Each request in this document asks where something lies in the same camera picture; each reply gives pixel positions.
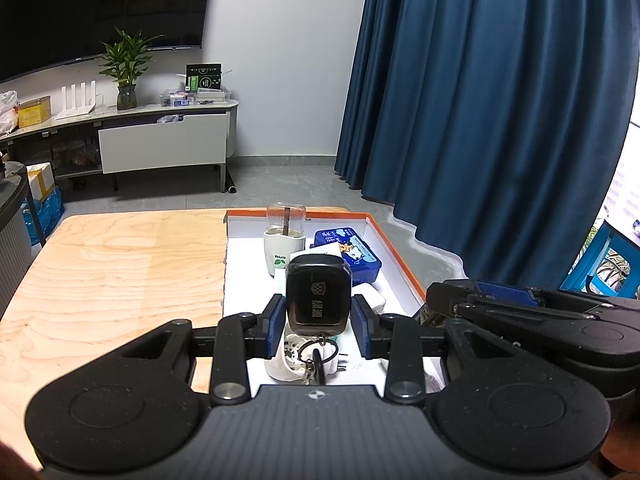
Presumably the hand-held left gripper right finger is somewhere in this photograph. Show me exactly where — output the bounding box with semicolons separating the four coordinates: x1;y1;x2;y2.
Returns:
351;292;521;406

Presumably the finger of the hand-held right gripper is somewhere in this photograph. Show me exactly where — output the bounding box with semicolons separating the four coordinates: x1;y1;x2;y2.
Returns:
450;303;608;337
444;279;618;312

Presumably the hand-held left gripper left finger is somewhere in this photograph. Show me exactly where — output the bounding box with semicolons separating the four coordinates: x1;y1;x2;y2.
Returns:
117;292;288;408

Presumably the white cube charger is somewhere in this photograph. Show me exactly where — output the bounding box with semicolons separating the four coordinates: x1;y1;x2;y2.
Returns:
352;281;387;313

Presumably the white lamp socket plug adapter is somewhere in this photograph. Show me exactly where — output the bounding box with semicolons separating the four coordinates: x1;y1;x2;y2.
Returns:
264;325;351;383

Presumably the black key fob with keys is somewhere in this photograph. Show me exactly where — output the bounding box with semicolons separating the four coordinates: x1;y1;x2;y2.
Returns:
284;253;353;386

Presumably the white cup with clear lid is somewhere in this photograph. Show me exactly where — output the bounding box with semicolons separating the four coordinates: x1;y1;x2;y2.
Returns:
263;202;307;278

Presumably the blue tin box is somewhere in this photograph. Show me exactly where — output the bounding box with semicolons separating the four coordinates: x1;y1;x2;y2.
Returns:
309;227;383;285

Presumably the blue plastic stool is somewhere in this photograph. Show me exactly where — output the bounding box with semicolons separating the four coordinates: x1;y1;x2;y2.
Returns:
560;220;640;298

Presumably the white printed board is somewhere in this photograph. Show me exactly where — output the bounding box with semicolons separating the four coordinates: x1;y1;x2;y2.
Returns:
602;120;640;246

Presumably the blue curtain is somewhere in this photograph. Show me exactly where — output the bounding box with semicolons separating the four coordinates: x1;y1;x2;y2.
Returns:
334;0;640;291

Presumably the white drawer front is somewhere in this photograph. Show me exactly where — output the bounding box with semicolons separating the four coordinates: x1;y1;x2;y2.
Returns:
97;110;231;175

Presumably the clear plastic organizer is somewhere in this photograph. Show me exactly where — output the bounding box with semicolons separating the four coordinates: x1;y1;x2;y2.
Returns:
161;87;231;109

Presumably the blue bag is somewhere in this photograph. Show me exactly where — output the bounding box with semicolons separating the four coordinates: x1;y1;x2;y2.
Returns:
20;185;66;246

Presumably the green and black box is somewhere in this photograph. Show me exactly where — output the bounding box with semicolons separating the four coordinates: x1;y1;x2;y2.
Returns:
185;63;222;93

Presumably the tv stand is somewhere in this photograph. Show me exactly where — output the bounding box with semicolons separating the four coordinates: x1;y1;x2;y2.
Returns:
0;97;240;193

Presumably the bamboo plant in dark vase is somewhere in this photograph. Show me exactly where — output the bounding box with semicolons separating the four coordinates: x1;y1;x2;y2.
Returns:
97;27;163;111

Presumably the black counter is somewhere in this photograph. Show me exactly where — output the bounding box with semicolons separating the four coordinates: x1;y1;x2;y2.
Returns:
0;162;33;321

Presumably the white and yellow carton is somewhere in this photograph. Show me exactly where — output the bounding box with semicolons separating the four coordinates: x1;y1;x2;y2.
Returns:
25;161;57;200

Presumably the white router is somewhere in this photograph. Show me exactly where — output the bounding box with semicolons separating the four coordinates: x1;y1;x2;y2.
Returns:
54;81;98;121

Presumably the yellow box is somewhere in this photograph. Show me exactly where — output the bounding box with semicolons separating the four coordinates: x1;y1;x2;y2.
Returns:
16;96;52;128

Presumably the white plastic bag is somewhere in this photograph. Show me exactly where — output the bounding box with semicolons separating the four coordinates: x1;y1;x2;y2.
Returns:
0;90;20;136

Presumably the black television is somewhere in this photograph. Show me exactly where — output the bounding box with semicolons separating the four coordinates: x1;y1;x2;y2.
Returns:
0;0;216;83

